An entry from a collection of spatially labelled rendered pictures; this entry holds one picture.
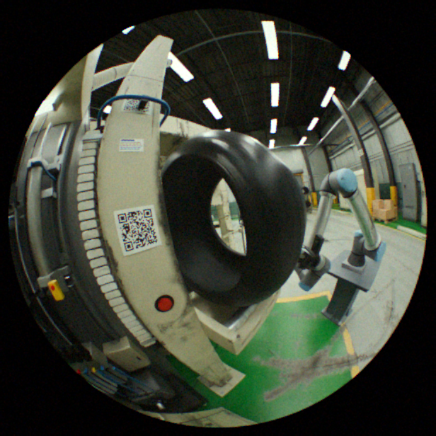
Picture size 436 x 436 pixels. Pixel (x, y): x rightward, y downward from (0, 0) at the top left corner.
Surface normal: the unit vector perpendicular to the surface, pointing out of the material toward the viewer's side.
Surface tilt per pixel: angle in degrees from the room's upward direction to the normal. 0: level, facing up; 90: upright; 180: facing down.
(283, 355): 0
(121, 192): 90
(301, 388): 0
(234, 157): 84
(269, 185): 78
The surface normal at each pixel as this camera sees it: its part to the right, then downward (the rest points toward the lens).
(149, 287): 0.72, -0.06
